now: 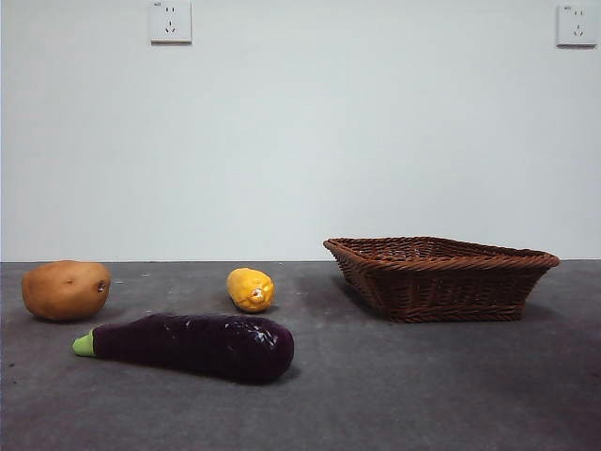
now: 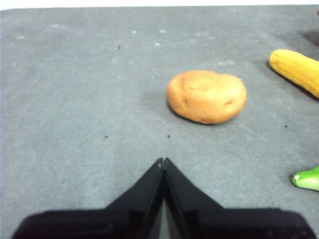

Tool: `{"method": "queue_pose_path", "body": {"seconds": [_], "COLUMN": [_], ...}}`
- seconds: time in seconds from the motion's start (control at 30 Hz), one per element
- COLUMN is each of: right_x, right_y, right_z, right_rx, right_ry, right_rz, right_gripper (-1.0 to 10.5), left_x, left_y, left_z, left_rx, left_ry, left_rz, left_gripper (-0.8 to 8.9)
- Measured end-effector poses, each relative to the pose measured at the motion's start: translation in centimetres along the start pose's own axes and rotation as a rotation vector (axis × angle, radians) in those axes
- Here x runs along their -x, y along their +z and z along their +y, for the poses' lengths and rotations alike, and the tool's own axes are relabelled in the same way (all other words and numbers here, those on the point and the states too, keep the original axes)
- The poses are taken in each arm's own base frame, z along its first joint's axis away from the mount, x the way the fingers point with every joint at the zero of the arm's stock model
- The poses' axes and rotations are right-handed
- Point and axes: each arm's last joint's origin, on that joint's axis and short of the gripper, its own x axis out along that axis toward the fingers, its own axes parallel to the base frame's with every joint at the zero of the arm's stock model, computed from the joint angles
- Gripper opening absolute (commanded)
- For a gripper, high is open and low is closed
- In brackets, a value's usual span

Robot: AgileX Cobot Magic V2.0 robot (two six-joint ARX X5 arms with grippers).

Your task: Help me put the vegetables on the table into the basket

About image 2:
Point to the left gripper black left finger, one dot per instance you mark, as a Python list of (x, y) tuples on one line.
[(119, 221)]

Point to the brown potato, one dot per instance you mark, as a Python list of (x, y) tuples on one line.
[(207, 97)]

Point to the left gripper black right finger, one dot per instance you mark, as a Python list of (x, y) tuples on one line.
[(211, 221)]

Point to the purple eggplant with green stem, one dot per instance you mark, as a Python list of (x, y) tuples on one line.
[(307, 179)]

